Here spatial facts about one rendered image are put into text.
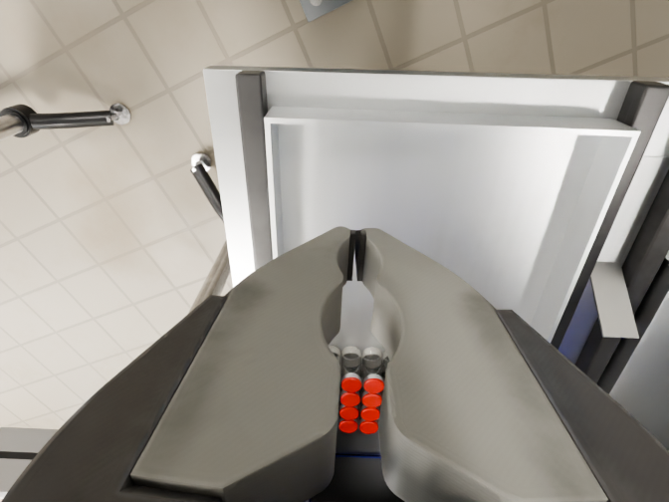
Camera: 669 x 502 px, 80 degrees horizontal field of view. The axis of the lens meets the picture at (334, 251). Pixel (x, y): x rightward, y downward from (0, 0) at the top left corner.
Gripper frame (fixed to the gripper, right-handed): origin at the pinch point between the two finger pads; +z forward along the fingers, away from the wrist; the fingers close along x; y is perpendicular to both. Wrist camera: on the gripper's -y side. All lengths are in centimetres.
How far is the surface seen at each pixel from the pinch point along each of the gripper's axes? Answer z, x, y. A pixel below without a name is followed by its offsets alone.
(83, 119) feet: 100, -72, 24
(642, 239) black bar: 20.6, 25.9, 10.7
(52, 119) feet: 98, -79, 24
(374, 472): 19, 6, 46
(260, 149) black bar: 19.6, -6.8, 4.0
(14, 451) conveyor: 22, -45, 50
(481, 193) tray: 21.4, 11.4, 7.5
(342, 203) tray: 21.4, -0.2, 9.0
